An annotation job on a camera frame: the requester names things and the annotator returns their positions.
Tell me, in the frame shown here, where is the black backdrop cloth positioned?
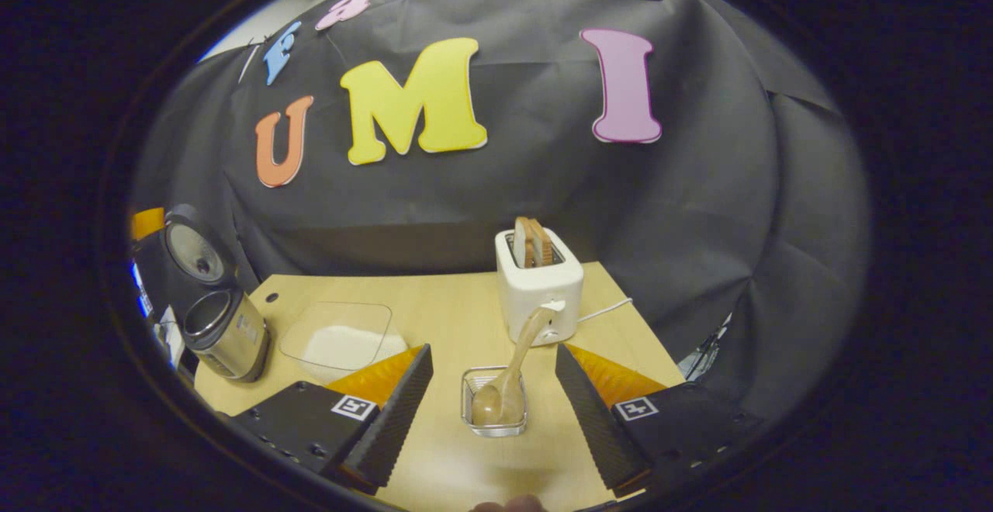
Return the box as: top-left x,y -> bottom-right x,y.
128,0 -> 870,420

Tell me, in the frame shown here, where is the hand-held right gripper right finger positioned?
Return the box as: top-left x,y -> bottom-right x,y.
555,344 -> 765,497

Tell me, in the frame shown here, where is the wooden spoon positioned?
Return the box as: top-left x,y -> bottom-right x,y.
471,306 -> 553,427

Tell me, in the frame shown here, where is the clear container of rice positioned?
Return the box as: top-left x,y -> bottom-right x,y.
279,301 -> 409,386

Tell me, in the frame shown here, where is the dark grey rice cooker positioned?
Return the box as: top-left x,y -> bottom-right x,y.
161,203 -> 271,383

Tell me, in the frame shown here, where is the white toaster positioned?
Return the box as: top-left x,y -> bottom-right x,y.
495,227 -> 584,346

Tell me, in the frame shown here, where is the toasted bread slice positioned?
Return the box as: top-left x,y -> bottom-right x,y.
513,217 -> 536,268
530,219 -> 556,267

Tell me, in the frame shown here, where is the white toaster cable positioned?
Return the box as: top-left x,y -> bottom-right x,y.
577,298 -> 634,323

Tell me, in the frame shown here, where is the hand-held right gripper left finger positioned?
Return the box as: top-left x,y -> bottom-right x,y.
233,344 -> 434,496

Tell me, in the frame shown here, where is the clear chopstick holder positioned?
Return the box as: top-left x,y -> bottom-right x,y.
462,366 -> 528,438

